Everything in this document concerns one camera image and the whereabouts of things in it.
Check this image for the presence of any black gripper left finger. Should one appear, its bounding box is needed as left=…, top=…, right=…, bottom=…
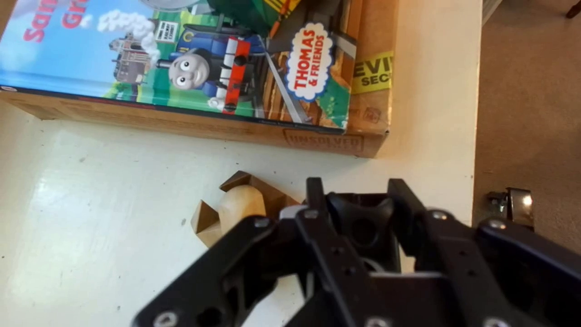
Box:
left=130, top=177, right=368, bottom=327

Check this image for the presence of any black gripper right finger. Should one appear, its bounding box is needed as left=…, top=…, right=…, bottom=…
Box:
left=384, top=177, right=581, bottom=327

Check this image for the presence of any small wooden block toy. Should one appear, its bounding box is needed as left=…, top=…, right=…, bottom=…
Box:
left=188, top=170, right=301, bottom=251

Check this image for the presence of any Thomas and Friends book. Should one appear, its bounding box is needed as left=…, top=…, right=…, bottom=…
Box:
left=0, top=0, right=359, bottom=133

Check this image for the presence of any shiny metal cabinet latch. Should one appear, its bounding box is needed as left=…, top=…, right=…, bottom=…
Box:
left=482, top=186, right=535, bottom=228

